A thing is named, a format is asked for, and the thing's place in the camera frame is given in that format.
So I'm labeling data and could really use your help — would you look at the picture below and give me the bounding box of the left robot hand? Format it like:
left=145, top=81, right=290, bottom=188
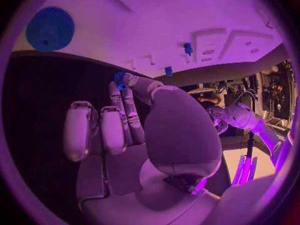
left=205, top=104, right=230, bottom=136

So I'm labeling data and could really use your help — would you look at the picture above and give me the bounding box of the white task board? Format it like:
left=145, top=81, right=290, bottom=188
left=11, top=0, right=285, bottom=80

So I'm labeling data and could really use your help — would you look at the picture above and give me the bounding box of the workshop equipment rack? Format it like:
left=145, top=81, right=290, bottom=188
left=256, top=59, right=295, bottom=122

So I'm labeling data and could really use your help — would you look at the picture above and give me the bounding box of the white cable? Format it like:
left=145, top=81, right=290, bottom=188
left=235, top=90, right=262, bottom=117

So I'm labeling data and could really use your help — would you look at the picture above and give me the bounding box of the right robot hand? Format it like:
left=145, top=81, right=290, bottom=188
left=63, top=72, right=224, bottom=225

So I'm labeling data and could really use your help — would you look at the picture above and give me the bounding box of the blue gear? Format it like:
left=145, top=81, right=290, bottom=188
left=25, top=6, right=76, bottom=53

